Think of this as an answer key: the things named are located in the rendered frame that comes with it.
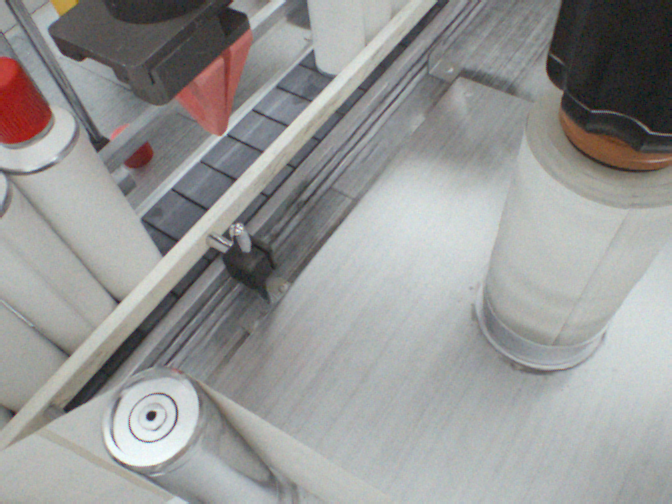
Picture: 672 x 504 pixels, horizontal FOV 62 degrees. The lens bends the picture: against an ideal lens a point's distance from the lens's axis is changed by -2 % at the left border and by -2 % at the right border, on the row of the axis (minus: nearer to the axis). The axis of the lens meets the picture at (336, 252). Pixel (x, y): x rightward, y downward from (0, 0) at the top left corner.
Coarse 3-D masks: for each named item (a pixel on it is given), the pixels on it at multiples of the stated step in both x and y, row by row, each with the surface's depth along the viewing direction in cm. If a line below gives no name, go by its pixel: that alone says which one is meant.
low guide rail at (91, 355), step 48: (432, 0) 58; (384, 48) 54; (336, 96) 51; (288, 144) 48; (240, 192) 45; (192, 240) 43; (144, 288) 41; (96, 336) 39; (48, 384) 37; (0, 432) 36
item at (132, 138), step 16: (272, 0) 51; (288, 0) 51; (256, 16) 50; (272, 16) 50; (256, 32) 49; (144, 112) 44; (160, 112) 44; (176, 112) 46; (128, 128) 43; (144, 128) 43; (160, 128) 45; (112, 144) 43; (128, 144) 43; (112, 160) 42
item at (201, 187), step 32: (448, 0) 62; (416, 32) 59; (384, 64) 57; (288, 96) 56; (352, 96) 55; (256, 128) 54; (320, 128) 53; (224, 160) 52; (256, 160) 52; (192, 192) 50; (224, 192) 50; (160, 224) 48; (192, 224) 48; (160, 320) 44; (64, 352) 43; (128, 352) 42; (96, 384) 41
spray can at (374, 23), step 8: (368, 0) 54; (376, 0) 54; (384, 0) 55; (368, 8) 55; (376, 8) 55; (384, 8) 55; (368, 16) 55; (376, 16) 56; (384, 16) 56; (368, 24) 56; (376, 24) 56; (384, 24) 57; (368, 32) 57; (376, 32) 57; (368, 40) 58
